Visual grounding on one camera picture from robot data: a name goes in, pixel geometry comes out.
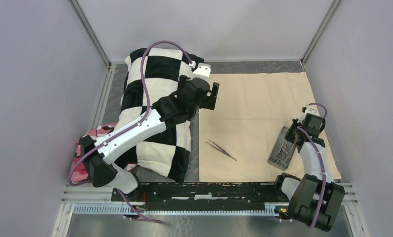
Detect beige surgical wrap cloth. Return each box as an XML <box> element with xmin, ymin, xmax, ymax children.
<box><xmin>198</xmin><ymin>72</ymin><xmax>343</xmax><ymax>184</ymax></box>

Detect surgical instruments in tray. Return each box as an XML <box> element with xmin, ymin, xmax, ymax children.
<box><xmin>271</xmin><ymin>140</ymin><xmax>296</xmax><ymax>170</ymax></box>

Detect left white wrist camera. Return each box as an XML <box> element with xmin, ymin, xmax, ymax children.
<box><xmin>189</xmin><ymin>61</ymin><xmax>211</xmax><ymax>81</ymax></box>

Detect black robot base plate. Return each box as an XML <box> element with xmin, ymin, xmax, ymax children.
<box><xmin>126</xmin><ymin>182</ymin><xmax>289</xmax><ymax>211</ymax></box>

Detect purple cable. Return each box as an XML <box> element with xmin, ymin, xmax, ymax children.
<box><xmin>68</xmin><ymin>40</ymin><xmax>195</xmax><ymax>224</ymax></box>
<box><xmin>296</xmin><ymin>102</ymin><xmax>328</xmax><ymax>229</ymax></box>

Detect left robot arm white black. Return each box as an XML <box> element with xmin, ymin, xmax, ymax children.
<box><xmin>79</xmin><ymin>76</ymin><xmax>220</xmax><ymax>201</ymax></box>

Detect black white checkered blanket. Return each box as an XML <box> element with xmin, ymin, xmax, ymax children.
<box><xmin>115</xmin><ymin>48</ymin><xmax>192</xmax><ymax>183</ymax></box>

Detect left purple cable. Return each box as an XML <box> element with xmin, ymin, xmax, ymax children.
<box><xmin>68</xmin><ymin>40</ymin><xmax>195</xmax><ymax>224</ymax></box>

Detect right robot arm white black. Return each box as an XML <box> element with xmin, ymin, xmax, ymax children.
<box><xmin>272</xmin><ymin>113</ymin><xmax>345</xmax><ymax>232</ymax></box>

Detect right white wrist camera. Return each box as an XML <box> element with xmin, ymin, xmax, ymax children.
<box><xmin>298</xmin><ymin>104</ymin><xmax>319</xmax><ymax>123</ymax></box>

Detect white toothed cable rail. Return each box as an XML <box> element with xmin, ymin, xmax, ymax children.
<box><xmin>73</xmin><ymin>204</ymin><xmax>287</xmax><ymax>217</ymax></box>

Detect metal surgical instrument tray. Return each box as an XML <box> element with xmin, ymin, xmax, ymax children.
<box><xmin>268</xmin><ymin>126</ymin><xmax>296</xmax><ymax>171</ymax></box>

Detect steel tweezers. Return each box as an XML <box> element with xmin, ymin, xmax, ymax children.
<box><xmin>205</xmin><ymin>139</ymin><xmax>237</xmax><ymax>162</ymax></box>
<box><xmin>206</xmin><ymin>139</ymin><xmax>231</xmax><ymax>157</ymax></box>

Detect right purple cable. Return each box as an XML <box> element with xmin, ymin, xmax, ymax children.
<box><xmin>296</xmin><ymin>102</ymin><xmax>328</xmax><ymax>229</ymax></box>

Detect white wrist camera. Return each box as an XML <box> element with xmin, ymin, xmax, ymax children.
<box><xmin>298</xmin><ymin>104</ymin><xmax>319</xmax><ymax>123</ymax></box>
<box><xmin>189</xmin><ymin>61</ymin><xmax>211</xmax><ymax>81</ymax></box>

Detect pink camouflage cloth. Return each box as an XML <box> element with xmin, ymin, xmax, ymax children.
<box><xmin>71</xmin><ymin>122</ymin><xmax>137</xmax><ymax>183</ymax></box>

